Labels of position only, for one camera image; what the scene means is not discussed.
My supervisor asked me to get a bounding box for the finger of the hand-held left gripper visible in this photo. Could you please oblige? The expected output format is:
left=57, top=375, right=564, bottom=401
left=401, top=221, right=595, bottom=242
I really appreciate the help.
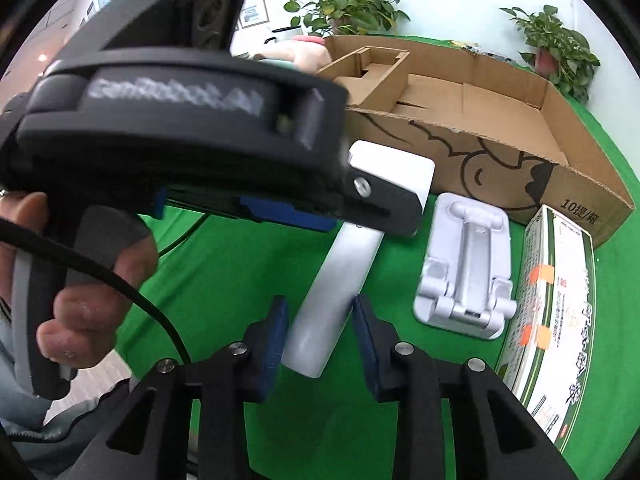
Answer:
left=239, top=167, right=425, bottom=237

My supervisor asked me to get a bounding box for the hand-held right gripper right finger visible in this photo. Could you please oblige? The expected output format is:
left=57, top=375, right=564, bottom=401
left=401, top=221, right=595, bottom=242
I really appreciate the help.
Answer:
left=350, top=294, right=581, bottom=480

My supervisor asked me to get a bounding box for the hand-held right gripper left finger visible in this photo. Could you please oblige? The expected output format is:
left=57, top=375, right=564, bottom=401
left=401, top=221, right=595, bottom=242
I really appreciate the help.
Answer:
left=65, top=295, right=291, bottom=480

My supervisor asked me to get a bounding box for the white handheld device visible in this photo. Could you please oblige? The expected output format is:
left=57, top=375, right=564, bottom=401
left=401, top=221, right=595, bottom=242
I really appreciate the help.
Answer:
left=282, top=140, right=436, bottom=379

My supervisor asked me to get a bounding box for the person's left hand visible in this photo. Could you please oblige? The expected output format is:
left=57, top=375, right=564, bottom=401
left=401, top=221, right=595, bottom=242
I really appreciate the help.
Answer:
left=0, top=190, right=160, bottom=370

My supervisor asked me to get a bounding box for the green tablecloth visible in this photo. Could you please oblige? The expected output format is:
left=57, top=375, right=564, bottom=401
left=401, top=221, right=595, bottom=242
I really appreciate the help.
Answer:
left=114, top=35, right=640, bottom=480

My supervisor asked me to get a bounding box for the white folded phone stand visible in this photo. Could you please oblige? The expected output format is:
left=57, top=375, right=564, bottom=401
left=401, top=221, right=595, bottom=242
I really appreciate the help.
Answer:
left=412, top=192, right=518, bottom=342

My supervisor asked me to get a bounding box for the brown cardboard box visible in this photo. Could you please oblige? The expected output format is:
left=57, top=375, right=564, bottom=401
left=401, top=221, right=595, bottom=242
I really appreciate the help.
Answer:
left=315, top=35, right=636, bottom=248

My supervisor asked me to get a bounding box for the white plant pot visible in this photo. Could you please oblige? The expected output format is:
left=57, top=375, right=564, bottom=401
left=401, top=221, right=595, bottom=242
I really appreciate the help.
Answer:
left=264, top=26, right=308, bottom=45

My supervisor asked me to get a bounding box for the pink plush toy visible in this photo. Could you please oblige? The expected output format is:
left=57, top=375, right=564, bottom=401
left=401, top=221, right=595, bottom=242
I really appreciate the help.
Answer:
left=252, top=35, right=332, bottom=75

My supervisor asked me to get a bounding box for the green and white carton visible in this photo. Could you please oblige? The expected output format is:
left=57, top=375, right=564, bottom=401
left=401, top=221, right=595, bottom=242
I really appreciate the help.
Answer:
left=495, top=205, right=598, bottom=453

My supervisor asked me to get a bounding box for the bushy potted green plant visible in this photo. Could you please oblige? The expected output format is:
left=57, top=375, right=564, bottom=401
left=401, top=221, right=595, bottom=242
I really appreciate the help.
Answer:
left=284, top=0, right=411, bottom=37

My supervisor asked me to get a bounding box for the small potted green plant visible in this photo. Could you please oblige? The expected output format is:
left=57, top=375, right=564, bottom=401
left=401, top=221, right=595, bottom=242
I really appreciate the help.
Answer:
left=500, top=5, right=601, bottom=105

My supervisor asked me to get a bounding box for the person's grey jacket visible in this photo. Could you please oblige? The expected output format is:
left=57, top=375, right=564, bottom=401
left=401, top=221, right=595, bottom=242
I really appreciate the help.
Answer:
left=0, top=295, right=138, bottom=480

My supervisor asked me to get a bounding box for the framed wall poster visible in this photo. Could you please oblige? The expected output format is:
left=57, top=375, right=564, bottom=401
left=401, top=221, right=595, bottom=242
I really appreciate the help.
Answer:
left=239, top=0, right=266, bottom=30

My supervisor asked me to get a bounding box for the black cable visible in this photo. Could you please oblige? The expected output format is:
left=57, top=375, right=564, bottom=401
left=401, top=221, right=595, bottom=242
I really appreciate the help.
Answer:
left=0, top=217, right=193, bottom=365

